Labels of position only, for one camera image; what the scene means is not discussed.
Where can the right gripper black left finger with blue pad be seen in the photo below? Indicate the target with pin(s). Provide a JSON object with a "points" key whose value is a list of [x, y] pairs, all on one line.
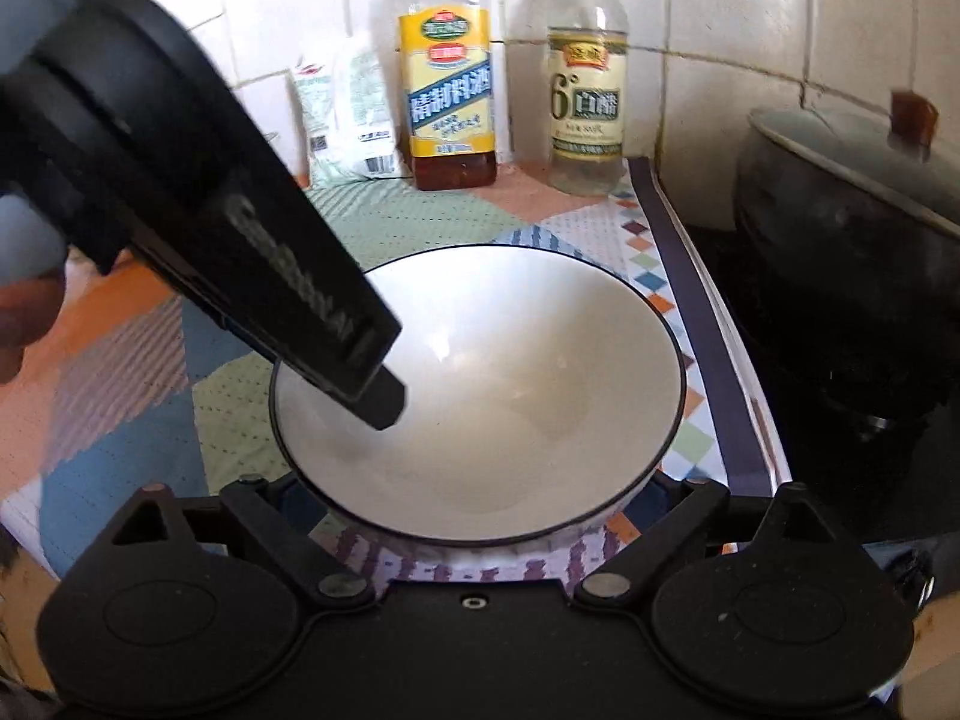
{"points": [[275, 518]]}

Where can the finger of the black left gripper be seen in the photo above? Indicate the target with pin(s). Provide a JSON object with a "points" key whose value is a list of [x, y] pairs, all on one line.
{"points": [[382, 403]]}

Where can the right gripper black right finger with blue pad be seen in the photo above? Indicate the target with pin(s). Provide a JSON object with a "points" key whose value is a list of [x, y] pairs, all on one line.
{"points": [[691, 505]]}

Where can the large white bowl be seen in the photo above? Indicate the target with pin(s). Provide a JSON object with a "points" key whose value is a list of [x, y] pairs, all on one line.
{"points": [[541, 392]]}

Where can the person's hand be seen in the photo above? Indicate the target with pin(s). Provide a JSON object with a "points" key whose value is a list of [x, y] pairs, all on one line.
{"points": [[27, 312]]}

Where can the patchwork tablecloth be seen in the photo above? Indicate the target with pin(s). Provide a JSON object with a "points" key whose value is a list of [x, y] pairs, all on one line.
{"points": [[135, 385]]}

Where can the white salt bag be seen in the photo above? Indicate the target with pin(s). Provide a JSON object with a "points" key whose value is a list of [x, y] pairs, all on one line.
{"points": [[346, 118]]}

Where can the black gas stove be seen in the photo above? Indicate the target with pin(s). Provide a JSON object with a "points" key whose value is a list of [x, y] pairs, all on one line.
{"points": [[878, 475]]}

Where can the cooking wine bottle yellow label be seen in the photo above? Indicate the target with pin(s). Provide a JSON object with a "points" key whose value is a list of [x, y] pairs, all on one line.
{"points": [[447, 91]]}

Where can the white vinegar bottle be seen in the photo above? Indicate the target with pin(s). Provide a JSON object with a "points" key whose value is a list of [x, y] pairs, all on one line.
{"points": [[587, 64]]}

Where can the black wok with glass lid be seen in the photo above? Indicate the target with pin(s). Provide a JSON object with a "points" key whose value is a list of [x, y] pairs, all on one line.
{"points": [[865, 221]]}

